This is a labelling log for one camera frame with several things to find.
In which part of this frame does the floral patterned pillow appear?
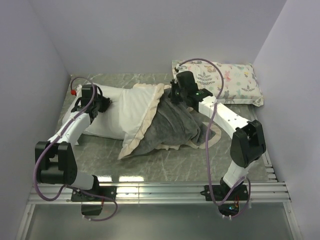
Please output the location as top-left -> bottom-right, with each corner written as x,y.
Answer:
172,60 -> 264,107

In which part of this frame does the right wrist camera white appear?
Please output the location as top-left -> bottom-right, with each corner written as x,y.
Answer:
172,63 -> 188,75

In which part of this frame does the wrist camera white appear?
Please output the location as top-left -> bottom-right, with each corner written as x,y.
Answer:
70,84 -> 82,97
172,63 -> 188,75

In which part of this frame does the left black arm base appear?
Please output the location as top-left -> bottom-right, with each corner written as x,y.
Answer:
70,185 -> 118,222

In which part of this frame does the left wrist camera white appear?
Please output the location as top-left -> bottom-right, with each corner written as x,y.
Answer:
70,84 -> 82,97

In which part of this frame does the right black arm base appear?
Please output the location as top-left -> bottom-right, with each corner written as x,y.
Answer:
200,177 -> 252,220

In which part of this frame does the white pillow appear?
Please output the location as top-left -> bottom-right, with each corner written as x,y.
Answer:
56,84 -> 157,146

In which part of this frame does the aluminium front rail frame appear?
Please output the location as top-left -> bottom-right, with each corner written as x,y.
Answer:
16,181 -> 303,240

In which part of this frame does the grey pillowcase with cream ruffle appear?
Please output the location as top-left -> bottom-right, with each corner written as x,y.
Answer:
118,83 -> 222,160

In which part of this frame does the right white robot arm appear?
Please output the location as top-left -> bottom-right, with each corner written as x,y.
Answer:
169,71 -> 266,200

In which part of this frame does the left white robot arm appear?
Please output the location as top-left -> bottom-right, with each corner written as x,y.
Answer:
33,84 -> 112,201

